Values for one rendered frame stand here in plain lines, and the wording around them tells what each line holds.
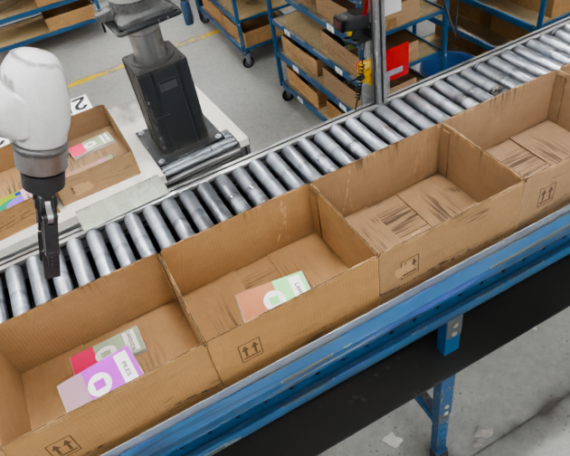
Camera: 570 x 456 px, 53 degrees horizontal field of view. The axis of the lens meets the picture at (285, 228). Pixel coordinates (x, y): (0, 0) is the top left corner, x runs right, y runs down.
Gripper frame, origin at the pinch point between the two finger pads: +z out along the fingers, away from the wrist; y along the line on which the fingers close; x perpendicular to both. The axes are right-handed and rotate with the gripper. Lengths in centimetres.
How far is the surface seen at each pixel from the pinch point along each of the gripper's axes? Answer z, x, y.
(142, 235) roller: 32, -32, 43
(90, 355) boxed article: 25.7, -6.3, -5.4
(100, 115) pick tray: 24, -35, 112
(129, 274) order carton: 8.9, -16.4, 0.2
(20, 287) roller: 46, 4, 45
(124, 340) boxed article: 22.9, -13.8, -6.0
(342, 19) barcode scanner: -30, -101, 62
